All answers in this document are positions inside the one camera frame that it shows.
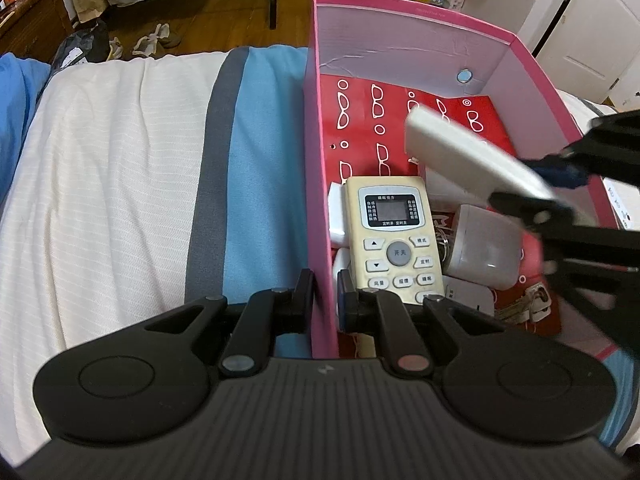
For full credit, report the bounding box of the beige remote control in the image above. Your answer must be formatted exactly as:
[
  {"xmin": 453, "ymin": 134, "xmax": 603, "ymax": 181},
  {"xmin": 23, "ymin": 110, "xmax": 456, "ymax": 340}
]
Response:
[{"xmin": 345, "ymin": 176, "xmax": 449, "ymax": 307}]

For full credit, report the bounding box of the blue cloth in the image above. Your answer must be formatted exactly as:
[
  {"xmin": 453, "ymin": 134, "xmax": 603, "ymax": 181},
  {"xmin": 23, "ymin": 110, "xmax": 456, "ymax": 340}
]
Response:
[{"xmin": 0, "ymin": 52, "xmax": 54, "ymax": 207}]

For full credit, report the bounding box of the white door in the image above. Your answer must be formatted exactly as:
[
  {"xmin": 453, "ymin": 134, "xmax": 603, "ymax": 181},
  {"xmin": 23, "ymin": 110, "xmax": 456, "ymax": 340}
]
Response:
[{"xmin": 520, "ymin": 0, "xmax": 640, "ymax": 112}]

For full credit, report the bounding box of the white flat device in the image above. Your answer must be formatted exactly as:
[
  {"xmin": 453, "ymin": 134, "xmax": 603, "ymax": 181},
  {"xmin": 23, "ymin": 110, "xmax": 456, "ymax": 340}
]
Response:
[{"xmin": 442, "ymin": 275, "xmax": 494, "ymax": 319}]

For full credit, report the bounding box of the black plastic bag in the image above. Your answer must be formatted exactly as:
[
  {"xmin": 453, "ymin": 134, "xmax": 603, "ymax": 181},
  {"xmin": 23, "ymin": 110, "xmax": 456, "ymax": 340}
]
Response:
[{"xmin": 50, "ymin": 20, "xmax": 112, "ymax": 69}]

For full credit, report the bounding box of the white power adapter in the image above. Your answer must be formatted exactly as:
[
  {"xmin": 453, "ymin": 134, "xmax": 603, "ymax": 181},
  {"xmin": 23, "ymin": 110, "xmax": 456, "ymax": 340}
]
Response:
[{"xmin": 328, "ymin": 182, "xmax": 352, "ymax": 247}]

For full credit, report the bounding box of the red bag with glasses print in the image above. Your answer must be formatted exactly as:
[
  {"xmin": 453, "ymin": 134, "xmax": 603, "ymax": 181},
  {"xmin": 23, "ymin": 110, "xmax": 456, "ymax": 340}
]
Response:
[{"xmin": 320, "ymin": 75, "xmax": 563, "ymax": 337}]

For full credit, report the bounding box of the white printed box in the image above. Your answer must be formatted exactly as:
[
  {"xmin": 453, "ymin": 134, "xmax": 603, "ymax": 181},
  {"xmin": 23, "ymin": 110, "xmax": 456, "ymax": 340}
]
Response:
[{"xmin": 602, "ymin": 177, "xmax": 640, "ymax": 232}]

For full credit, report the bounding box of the white rounded charger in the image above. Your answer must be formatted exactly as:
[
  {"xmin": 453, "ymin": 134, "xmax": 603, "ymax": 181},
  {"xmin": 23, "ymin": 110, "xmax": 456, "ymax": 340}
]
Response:
[{"xmin": 332, "ymin": 247, "xmax": 354, "ymax": 287}]

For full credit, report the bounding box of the white remote control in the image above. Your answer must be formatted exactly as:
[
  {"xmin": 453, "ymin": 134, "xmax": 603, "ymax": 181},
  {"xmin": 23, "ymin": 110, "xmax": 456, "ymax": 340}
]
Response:
[{"xmin": 404, "ymin": 105, "xmax": 557, "ymax": 202}]

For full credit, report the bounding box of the pink cardboard box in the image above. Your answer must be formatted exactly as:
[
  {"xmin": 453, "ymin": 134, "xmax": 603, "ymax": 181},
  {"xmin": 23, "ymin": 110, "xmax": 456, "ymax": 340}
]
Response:
[{"xmin": 305, "ymin": 0, "xmax": 617, "ymax": 359}]

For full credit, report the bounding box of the striped white blue bed sheet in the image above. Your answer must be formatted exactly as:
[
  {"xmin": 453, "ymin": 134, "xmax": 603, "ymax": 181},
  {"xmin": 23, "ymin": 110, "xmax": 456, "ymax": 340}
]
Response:
[{"xmin": 0, "ymin": 45, "xmax": 640, "ymax": 461}]

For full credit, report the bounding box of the white plug clip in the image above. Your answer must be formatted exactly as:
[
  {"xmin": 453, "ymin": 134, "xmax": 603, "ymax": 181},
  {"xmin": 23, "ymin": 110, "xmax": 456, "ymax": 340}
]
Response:
[{"xmin": 520, "ymin": 282, "xmax": 554, "ymax": 322}]

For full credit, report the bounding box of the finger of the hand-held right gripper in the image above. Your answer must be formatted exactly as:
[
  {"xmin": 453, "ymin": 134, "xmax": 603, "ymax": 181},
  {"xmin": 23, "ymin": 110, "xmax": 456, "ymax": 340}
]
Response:
[
  {"xmin": 521, "ymin": 109, "xmax": 640, "ymax": 190},
  {"xmin": 487, "ymin": 190, "xmax": 640, "ymax": 362}
]

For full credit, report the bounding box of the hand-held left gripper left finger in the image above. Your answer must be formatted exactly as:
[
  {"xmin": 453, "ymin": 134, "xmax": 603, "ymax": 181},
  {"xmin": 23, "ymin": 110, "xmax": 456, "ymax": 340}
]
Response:
[{"xmin": 142, "ymin": 267, "xmax": 316, "ymax": 379}]

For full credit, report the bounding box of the wooden cabinet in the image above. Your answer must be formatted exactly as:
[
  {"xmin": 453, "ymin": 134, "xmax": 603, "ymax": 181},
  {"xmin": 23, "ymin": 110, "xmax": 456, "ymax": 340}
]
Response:
[{"xmin": 0, "ymin": 0, "xmax": 72, "ymax": 64}]

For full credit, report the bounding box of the white cube device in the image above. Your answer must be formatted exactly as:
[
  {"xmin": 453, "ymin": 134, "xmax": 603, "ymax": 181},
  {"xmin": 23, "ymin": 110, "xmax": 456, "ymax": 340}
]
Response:
[{"xmin": 444, "ymin": 204, "xmax": 524, "ymax": 289}]

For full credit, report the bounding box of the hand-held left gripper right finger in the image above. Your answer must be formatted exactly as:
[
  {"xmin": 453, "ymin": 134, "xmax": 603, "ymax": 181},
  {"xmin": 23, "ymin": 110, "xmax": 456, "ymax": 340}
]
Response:
[{"xmin": 337, "ymin": 269, "xmax": 507, "ymax": 380}]

